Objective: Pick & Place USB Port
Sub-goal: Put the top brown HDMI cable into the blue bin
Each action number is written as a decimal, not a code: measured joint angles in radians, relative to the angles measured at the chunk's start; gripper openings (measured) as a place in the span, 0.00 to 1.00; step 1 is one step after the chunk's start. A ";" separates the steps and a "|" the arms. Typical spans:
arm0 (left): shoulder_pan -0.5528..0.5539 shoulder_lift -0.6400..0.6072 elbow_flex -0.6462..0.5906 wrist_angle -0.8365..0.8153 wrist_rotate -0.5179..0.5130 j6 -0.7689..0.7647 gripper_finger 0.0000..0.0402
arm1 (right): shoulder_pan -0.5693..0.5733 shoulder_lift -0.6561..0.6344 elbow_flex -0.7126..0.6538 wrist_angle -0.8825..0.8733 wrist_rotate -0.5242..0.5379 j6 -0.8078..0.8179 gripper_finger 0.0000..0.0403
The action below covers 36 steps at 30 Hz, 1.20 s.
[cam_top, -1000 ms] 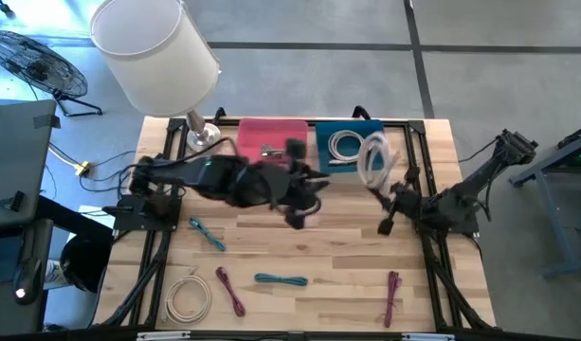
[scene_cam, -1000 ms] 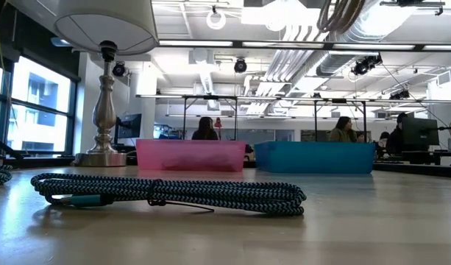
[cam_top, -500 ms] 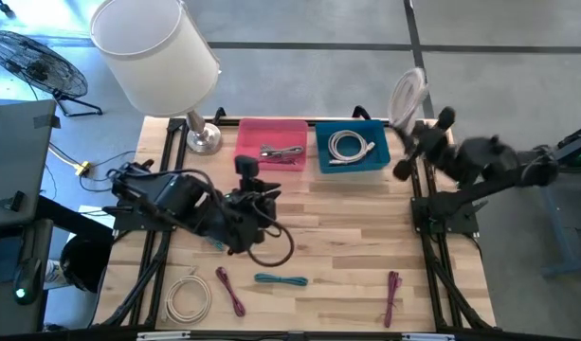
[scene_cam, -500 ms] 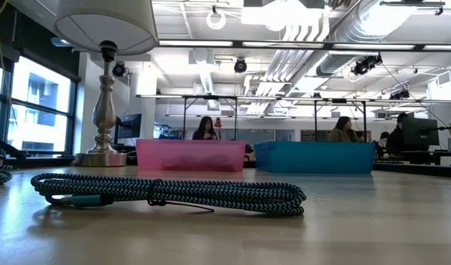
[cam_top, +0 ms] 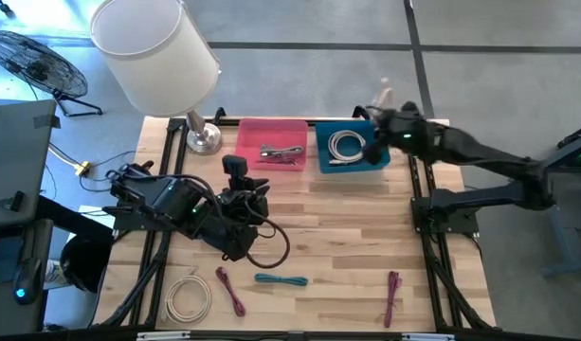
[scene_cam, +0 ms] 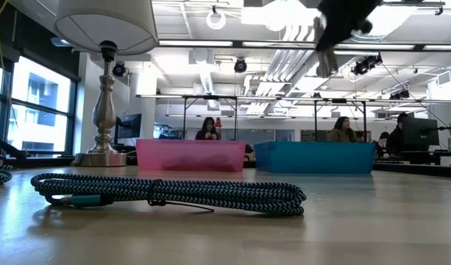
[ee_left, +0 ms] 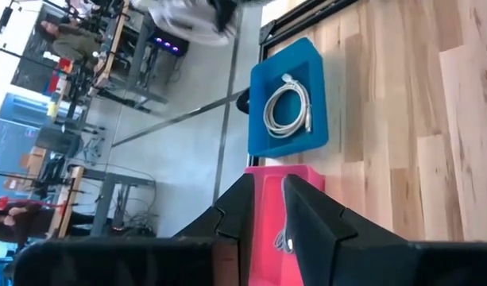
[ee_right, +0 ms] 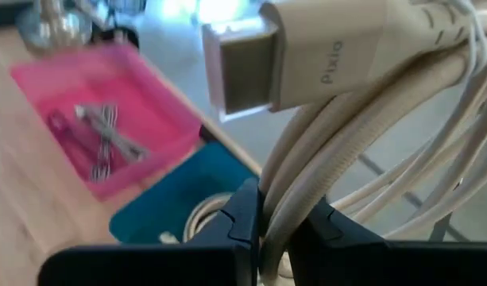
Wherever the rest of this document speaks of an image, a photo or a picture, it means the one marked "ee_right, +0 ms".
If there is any beige cable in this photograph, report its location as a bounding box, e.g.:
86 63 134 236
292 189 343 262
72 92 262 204
201 0 487 286
159 192 234 244

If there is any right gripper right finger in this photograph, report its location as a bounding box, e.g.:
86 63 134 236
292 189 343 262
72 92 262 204
286 196 487 286

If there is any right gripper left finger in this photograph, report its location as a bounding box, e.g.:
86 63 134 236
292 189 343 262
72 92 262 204
37 177 265 286

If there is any blue plastic bin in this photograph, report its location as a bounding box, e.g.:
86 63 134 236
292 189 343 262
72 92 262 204
108 141 264 245

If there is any white shade table lamp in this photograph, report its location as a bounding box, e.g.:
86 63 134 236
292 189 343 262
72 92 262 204
16 0 93 52

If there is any pink plastic bin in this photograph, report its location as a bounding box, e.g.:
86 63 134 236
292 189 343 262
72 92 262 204
9 41 204 202

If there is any maroon braided USB cable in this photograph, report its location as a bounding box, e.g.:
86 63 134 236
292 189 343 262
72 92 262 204
47 110 109 172

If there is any grey braided USB cable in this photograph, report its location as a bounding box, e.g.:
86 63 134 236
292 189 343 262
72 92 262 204
91 103 119 182
74 103 147 162

